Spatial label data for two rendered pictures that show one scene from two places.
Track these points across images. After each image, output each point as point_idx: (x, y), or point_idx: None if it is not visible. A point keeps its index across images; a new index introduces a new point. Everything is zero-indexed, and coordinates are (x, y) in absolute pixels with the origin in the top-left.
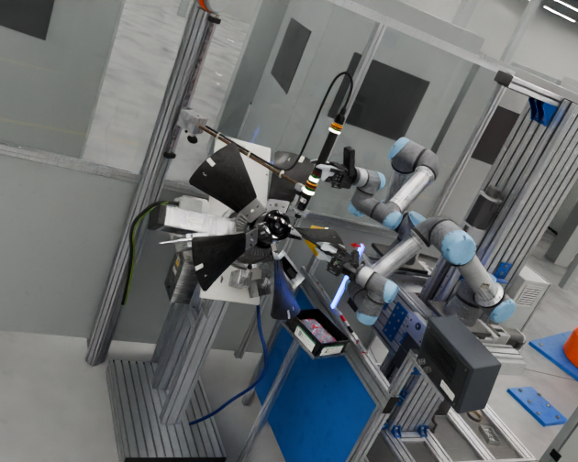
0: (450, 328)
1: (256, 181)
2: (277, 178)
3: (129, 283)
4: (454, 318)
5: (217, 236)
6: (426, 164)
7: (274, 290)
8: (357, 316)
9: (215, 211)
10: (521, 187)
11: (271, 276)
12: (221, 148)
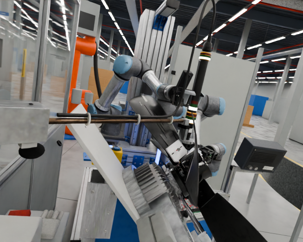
0: (258, 143)
1: (105, 145)
2: (152, 127)
3: None
4: (248, 138)
5: (246, 219)
6: (149, 68)
7: None
8: (212, 175)
9: (132, 207)
10: (160, 66)
11: None
12: (81, 133)
